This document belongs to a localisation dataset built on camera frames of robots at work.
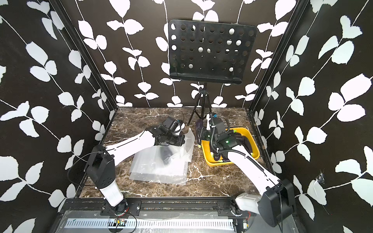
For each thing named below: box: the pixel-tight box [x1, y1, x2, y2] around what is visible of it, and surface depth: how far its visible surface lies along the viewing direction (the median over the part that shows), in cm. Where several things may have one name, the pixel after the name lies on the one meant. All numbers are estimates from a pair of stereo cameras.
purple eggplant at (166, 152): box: [159, 145, 174, 166], surface depth 94 cm
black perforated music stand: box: [168, 19, 258, 125], surface depth 66 cm
